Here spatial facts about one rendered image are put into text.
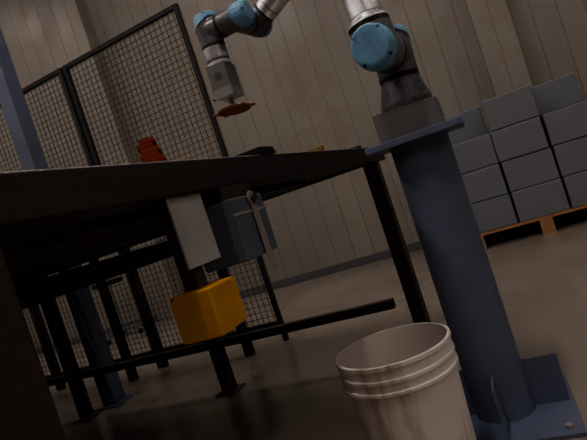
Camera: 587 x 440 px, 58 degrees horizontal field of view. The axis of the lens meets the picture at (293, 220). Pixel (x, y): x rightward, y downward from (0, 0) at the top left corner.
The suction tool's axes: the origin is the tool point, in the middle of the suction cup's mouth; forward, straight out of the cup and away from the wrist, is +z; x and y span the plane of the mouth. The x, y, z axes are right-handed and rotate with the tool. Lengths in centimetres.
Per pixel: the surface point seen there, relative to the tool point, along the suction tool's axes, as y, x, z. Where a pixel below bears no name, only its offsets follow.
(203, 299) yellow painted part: 82, 18, 43
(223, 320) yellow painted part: 81, 19, 48
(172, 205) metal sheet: 80, 17, 28
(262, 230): 59, 21, 37
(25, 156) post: -94, -172, -44
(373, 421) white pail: 36, 23, 88
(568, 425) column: 11, 65, 110
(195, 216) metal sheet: 75, 17, 30
